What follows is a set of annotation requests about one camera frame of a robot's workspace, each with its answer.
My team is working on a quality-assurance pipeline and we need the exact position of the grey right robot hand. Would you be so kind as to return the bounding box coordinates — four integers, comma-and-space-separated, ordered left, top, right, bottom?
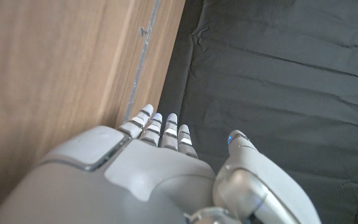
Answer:
0, 103, 323, 224

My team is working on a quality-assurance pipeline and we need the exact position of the grey tape outline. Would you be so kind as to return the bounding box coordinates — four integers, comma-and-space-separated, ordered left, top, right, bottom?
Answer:
123, 0, 162, 123

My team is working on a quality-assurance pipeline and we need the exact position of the black fabric backdrop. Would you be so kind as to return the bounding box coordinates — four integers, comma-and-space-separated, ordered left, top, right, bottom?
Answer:
156, 0, 358, 224

